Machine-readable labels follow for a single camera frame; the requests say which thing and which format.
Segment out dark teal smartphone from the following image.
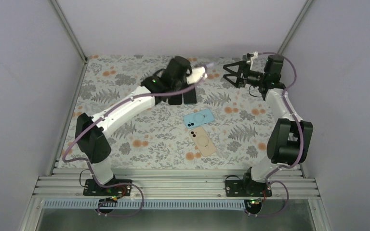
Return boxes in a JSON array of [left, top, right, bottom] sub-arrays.
[[183, 88, 197, 104]]

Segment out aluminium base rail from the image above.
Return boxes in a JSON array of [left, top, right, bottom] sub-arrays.
[[32, 168, 320, 199]]

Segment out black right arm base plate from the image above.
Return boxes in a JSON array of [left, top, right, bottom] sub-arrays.
[[225, 180, 272, 197]]

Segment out slotted grey cable duct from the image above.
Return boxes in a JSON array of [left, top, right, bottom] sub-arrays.
[[42, 199, 245, 210]]

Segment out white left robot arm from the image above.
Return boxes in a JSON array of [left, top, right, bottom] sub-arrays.
[[74, 56, 193, 195]]

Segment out aluminium corner frame post right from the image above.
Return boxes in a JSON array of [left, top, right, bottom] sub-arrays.
[[275, 0, 314, 54]]

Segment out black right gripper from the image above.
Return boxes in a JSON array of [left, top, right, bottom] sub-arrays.
[[223, 61, 266, 88]]

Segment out floral patterned table mat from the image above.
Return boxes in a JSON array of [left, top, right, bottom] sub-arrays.
[[58, 55, 276, 170]]

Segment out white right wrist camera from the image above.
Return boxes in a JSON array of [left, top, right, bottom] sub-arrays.
[[245, 51, 259, 70]]

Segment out black phone case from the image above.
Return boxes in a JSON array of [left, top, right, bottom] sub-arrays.
[[168, 93, 183, 105]]

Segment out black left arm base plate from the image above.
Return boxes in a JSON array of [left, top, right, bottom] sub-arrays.
[[82, 178, 132, 197]]

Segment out aluminium corner frame post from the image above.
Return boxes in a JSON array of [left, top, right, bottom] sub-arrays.
[[49, 0, 88, 64], [275, 0, 314, 54]]

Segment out lilac phone case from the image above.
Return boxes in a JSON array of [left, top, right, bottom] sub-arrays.
[[203, 62, 216, 71]]

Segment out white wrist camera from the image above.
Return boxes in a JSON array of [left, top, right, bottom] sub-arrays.
[[186, 66, 208, 85], [245, 51, 259, 70]]

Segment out light blue phone case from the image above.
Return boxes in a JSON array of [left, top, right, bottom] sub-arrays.
[[183, 109, 214, 129]]

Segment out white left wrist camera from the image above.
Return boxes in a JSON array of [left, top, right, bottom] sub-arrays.
[[186, 66, 208, 85]]

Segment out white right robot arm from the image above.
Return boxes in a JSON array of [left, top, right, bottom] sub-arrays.
[[223, 52, 314, 196]]

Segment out beige phone case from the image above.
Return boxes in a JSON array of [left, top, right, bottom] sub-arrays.
[[188, 126, 217, 157]]

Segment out aluminium corner frame post left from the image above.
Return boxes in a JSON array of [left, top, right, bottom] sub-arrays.
[[49, 0, 88, 64]]

